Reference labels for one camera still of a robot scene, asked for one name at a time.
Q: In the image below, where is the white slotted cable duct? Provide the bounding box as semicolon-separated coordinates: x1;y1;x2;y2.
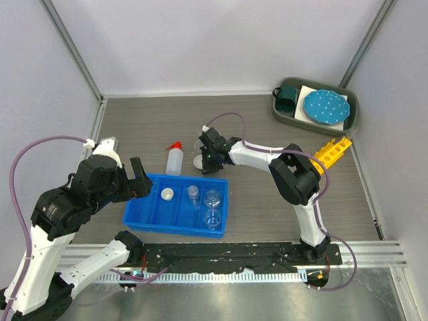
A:
96;270;308;284

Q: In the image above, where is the aluminium frame rail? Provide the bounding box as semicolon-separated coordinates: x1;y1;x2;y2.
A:
334;239;409;268

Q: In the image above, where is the small white ceramic crucible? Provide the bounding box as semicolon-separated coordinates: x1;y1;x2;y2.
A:
160;188;175;201

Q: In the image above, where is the white square plate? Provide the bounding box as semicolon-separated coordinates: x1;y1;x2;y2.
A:
294;86;348;130

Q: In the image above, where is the blue plastic divided bin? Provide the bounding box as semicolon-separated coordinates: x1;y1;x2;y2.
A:
122;174;229;238

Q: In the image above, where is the dark green mug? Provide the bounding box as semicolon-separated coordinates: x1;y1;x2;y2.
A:
272;86;300;113

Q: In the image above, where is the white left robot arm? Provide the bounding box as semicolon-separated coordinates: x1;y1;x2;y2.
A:
1;137;153;320

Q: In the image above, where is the yellow test tube rack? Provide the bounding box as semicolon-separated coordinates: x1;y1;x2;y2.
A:
314;136;352;169

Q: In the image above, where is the white ceramic evaporating dish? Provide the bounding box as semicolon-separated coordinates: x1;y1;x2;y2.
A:
193;155;203;170

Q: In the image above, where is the small clear glass beaker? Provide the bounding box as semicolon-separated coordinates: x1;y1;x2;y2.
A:
187;185;200;210

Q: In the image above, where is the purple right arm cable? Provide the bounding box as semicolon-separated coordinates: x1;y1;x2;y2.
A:
205;112;358;292

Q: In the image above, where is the tall clear glass beaker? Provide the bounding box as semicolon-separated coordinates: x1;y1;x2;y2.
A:
203;209;222;231

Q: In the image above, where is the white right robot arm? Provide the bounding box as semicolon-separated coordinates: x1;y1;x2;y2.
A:
199;126;331;264

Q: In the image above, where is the blue polka dot plate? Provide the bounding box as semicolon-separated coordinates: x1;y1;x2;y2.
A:
303;90;350;126

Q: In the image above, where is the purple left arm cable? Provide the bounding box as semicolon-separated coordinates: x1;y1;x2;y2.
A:
5;135;170;315

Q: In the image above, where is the white wash bottle red cap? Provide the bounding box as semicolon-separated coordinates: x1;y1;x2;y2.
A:
165;141;183;176

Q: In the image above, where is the grey-green plastic tray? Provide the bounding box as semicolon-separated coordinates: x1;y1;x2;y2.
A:
272;77;359;136

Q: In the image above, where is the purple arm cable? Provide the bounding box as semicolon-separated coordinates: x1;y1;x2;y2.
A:
205;112;358;292
5;135;170;315

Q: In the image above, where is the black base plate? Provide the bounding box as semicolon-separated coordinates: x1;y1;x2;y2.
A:
137;242;342;274

